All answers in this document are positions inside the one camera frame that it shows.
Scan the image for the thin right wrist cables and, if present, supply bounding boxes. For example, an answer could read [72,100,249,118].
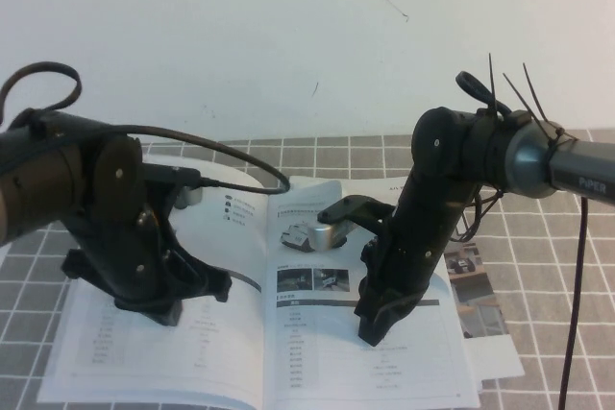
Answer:
[454,186,505,244]

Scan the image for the black zip tie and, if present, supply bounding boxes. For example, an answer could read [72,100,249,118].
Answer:
[502,72,544,119]
[522,61,568,143]
[488,52,504,116]

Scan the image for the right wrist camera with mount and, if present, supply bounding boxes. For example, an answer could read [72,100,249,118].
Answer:
[307,195,398,253]

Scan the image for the grey white-grid tablecloth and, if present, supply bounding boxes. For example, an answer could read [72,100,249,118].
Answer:
[0,127,615,410]

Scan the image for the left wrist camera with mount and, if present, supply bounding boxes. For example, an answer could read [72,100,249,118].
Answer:
[138,163,204,212]

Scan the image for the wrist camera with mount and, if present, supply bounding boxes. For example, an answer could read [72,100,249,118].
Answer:
[307,195,398,253]
[138,163,204,212]

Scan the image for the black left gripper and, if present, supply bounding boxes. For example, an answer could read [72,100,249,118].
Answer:
[61,203,233,328]

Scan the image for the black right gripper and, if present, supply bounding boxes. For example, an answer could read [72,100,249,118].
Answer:
[355,207,455,347]

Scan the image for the black right arm cable loop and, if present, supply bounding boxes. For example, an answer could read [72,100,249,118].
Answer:
[455,71,513,118]

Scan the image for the dark red hanging cable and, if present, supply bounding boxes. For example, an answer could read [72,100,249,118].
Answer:
[558,195,590,410]

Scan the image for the dark left arm cable loop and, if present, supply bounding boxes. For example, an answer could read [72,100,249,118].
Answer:
[0,61,82,126]

